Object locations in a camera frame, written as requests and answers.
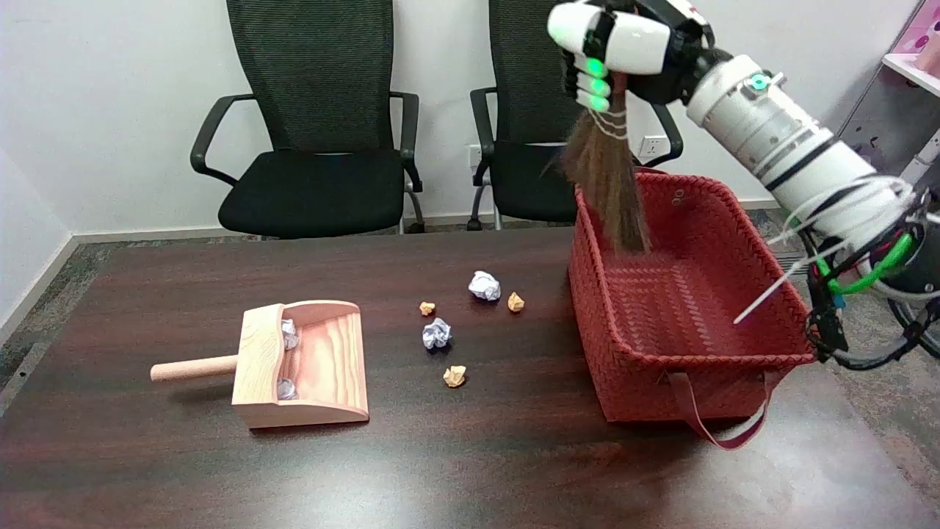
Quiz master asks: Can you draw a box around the brown straw hand broom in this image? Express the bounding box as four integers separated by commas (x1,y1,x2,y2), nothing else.
547,70,654,256

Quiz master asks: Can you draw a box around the white pink owl print shelf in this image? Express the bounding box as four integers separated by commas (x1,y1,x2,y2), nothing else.
837,0,940,184

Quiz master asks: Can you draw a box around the red woven basket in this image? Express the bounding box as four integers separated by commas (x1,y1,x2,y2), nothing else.
568,168,817,450

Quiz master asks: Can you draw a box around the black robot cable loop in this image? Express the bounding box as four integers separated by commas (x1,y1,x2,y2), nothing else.
804,228,940,372

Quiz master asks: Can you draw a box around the wooden dustpan with handle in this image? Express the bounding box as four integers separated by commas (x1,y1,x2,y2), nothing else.
150,300,370,429

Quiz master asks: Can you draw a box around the black mesh office chair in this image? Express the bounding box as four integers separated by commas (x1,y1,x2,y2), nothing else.
189,0,427,240
469,0,684,232

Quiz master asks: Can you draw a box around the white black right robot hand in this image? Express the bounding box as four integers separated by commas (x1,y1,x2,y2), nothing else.
547,0,724,115

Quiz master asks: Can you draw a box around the green robot cable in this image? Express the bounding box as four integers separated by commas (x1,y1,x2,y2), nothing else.
815,234,915,296

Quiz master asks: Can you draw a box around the long white zip tie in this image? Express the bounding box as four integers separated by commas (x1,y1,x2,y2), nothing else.
734,246,845,324

